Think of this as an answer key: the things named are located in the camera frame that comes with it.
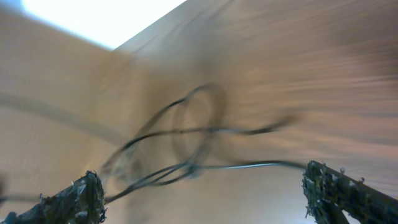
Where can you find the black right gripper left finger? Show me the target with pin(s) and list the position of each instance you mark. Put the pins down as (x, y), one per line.
(80, 203)

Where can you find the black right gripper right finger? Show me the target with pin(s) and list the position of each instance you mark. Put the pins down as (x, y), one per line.
(329, 193)

